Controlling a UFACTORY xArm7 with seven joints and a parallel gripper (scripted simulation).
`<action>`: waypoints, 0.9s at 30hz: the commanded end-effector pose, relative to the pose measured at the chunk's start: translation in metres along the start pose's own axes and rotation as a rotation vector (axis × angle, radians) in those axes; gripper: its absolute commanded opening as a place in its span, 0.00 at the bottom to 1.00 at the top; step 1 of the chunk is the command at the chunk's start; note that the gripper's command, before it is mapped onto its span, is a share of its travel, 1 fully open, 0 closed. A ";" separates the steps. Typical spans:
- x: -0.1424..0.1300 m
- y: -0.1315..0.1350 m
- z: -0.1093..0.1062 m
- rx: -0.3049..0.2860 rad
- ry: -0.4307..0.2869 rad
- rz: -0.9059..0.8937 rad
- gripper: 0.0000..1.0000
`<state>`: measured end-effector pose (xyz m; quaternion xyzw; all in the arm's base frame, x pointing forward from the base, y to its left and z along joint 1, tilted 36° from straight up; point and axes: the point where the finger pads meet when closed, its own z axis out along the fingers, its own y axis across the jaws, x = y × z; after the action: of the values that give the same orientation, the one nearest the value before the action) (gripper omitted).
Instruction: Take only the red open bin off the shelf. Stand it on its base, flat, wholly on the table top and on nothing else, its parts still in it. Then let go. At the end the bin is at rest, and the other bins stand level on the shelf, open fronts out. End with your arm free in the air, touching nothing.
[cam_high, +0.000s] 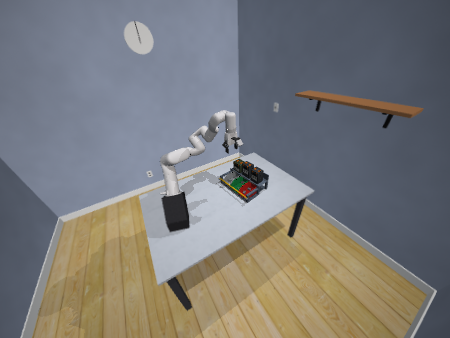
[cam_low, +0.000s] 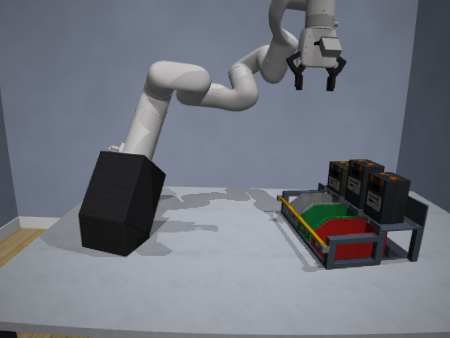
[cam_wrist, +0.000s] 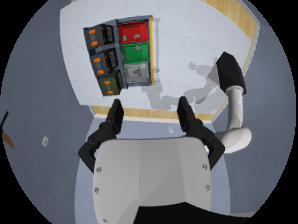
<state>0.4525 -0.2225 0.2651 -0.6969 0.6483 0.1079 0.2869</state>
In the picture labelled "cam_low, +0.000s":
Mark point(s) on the dark grey metal shelf rack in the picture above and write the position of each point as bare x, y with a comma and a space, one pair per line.
415, 219

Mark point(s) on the yellow bar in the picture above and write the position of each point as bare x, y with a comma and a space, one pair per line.
302, 222

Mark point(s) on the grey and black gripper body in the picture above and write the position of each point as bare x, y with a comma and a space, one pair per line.
310, 53

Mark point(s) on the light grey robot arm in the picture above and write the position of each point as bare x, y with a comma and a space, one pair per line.
164, 76

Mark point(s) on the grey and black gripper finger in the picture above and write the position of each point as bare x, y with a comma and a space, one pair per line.
333, 73
296, 70

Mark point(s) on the grey open bin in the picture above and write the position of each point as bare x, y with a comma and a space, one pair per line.
305, 201

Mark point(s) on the red bin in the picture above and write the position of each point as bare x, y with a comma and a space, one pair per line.
345, 226

